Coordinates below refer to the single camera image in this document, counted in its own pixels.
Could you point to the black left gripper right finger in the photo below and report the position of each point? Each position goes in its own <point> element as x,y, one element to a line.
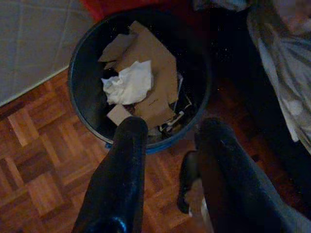
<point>233,189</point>

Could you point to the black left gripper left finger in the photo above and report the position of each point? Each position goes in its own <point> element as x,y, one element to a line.
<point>116,189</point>

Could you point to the white tissue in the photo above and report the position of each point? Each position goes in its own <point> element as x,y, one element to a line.
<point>128,85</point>

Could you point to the brown cardboard piece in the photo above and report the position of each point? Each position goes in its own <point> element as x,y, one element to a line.
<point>114,48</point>
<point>119,114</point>

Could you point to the dark blue round bin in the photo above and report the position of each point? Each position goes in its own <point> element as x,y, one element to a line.
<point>85,97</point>

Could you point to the grey floral bedsheet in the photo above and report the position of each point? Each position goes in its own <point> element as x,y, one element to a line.
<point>286,72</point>

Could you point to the large brown cardboard sheet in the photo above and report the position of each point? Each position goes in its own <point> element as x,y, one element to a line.
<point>155,53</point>

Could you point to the green quilted mattress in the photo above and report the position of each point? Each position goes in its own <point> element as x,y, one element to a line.
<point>29,43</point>

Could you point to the red sofa cushion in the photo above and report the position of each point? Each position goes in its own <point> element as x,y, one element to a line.
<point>109,7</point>

